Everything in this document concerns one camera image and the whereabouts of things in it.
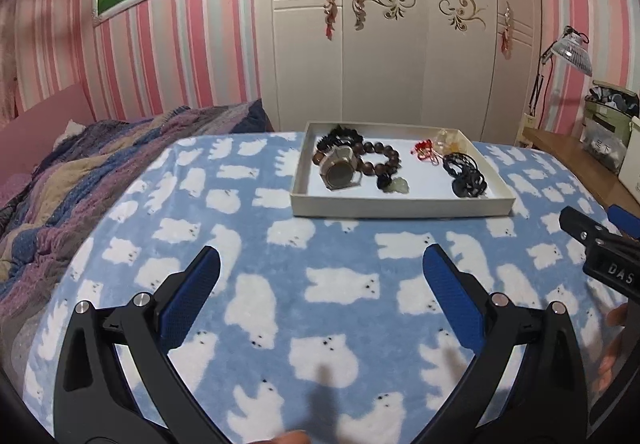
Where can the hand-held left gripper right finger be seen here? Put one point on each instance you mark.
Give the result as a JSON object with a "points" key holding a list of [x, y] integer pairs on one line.
{"points": [[452, 294]]}

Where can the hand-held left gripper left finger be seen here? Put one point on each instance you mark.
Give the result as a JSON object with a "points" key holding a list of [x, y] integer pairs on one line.
{"points": [[192, 294]]}

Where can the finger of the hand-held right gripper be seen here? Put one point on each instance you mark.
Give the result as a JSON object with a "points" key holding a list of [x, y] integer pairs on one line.
{"points": [[577, 224], [624, 219]]}

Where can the white shallow cardboard box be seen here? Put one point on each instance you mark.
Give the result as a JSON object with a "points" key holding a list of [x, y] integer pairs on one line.
{"points": [[400, 206]]}

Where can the beige bead ornament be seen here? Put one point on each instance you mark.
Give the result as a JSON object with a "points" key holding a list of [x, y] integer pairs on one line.
{"points": [[446, 139]]}

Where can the person's right hand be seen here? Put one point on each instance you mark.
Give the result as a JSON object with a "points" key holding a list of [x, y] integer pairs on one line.
{"points": [[617, 349]]}

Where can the white storage box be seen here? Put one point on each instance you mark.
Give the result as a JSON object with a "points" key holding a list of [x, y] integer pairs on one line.
{"points": [[631, 158]]}

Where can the wooden desk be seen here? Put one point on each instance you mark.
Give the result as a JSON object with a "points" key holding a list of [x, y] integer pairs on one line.
{"points": [[560, 151]]}

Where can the green storage bag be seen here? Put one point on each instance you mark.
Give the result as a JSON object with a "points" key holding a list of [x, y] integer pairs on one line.
{"points": [[607, 133]]}

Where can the blue bear print blanket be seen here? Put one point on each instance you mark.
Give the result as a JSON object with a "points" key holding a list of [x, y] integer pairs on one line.
{"points": [[300, 274]]}

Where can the red knot ornament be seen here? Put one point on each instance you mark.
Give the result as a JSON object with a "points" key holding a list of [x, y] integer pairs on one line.
{"points": [[424, 149]]}

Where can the striped knitted quilt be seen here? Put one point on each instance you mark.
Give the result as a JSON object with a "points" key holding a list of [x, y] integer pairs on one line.
{"points": [[100, 173]]}

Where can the metal desk lamp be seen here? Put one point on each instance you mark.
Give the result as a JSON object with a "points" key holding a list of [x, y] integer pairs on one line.
{"points": [[575, 51]]}

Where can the black scrunchie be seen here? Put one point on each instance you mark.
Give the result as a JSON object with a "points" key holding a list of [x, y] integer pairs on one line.
{"points": [[342, 136]]}

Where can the pink headboard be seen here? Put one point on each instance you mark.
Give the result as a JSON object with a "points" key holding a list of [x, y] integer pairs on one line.
{"points": [[40, 123]]}

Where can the cream wardrobe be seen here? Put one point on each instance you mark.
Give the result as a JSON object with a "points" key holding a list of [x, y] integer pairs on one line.
{"points": [[400, 48]]}

